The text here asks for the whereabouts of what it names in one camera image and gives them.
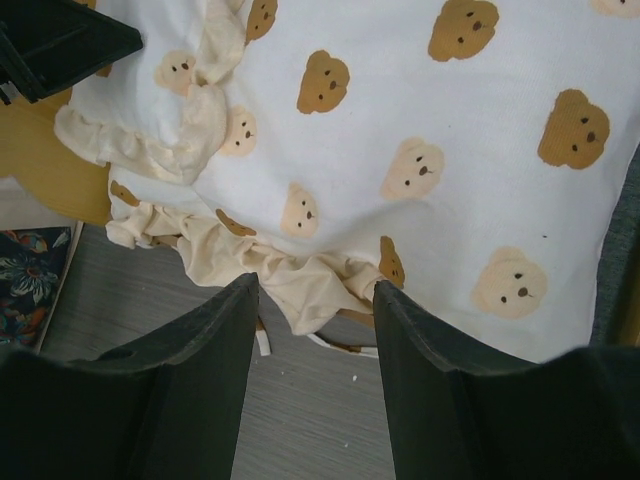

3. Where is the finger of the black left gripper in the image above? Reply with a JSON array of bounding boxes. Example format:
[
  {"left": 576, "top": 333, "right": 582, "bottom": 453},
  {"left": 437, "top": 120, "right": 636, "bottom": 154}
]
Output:
[{"left": 1, "top": 0, "right": 143, "bottom": 104}]

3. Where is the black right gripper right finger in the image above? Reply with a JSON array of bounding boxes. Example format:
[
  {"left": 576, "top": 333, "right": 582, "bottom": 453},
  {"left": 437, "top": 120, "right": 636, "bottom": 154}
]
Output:
[{"left": 374, "top": 281, "right": 639, "bottom": 479}]

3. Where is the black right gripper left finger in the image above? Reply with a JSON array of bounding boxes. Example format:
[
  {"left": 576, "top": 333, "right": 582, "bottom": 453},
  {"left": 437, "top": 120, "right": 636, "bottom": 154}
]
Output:
[{"left": 1, "top": 274, "right": 259, "bottom": 479}]

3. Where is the wooden pet bed frame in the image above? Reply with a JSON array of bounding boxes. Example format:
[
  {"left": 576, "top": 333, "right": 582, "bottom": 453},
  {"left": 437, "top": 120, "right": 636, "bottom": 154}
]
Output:
[{"left": 1, "top": 89, "right": 111, "bottom": 226}]

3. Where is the bear print white cushion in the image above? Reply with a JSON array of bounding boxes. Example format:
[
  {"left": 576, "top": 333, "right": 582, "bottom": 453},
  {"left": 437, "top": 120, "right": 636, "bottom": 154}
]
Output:
[{"left": 54, "top": 1, "right": 639, "bottom": 362}]

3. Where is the beige canvas tote bag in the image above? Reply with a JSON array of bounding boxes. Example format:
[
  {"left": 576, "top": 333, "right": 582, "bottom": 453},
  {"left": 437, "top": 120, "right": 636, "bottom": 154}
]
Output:
[{"left": 0, "top": 174, "right": 86, "bottom": 351}]

